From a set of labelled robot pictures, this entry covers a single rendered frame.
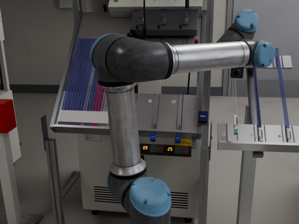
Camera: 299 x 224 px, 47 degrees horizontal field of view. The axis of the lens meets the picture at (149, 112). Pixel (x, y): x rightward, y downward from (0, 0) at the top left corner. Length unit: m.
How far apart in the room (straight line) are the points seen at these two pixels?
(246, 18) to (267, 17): 3.48
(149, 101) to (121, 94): 0.67
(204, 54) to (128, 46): 0.21
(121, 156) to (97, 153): 0.98
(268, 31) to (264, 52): 3.63
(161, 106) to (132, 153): 0.60
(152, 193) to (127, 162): 0.13
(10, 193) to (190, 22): 1.36
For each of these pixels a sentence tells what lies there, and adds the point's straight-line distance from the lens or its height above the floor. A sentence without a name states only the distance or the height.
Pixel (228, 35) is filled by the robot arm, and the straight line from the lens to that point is 1.17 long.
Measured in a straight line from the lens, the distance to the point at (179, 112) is 1.59.
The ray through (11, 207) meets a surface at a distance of 2.21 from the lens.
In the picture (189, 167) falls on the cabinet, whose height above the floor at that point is 0.39.
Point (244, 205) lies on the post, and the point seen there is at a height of 0.31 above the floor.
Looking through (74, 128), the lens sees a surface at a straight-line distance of 1.63.
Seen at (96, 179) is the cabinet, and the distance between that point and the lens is 2.10.
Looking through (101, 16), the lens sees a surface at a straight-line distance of 2.00.
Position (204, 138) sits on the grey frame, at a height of 0.48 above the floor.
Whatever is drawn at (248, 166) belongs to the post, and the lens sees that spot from 1.72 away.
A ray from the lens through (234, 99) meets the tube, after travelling 1.41.
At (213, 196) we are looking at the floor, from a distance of 2.45.
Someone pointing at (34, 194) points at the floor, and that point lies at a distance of 2.60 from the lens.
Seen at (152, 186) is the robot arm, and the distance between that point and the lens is 1.01.
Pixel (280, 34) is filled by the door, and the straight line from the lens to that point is 4.72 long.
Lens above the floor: 1.29
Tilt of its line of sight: 19 degrees down
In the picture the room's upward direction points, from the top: 1 degrees counter-clockwise
